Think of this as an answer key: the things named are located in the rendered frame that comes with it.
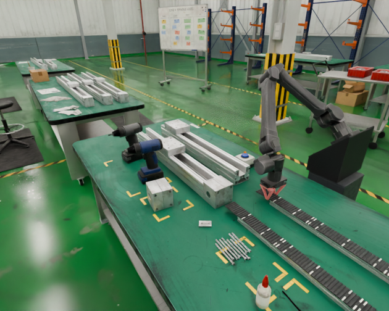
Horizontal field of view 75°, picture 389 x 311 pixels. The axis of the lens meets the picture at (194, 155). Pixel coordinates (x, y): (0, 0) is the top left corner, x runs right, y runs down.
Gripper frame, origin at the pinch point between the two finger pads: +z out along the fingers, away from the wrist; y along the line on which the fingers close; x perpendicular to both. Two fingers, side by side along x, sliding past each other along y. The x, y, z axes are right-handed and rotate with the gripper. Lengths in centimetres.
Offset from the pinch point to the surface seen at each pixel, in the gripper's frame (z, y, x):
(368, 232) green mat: 3.0, -15.9, 34.2
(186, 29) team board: -66, -283, -528
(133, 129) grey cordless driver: -16, 34, -73
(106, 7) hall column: -140, -236, -1008
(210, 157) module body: -4.3, 5.0, -38.7
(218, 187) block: -6.1, 21.1, -11.6
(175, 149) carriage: -8, 20, -51
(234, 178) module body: -0.9, 4.9, -19.3
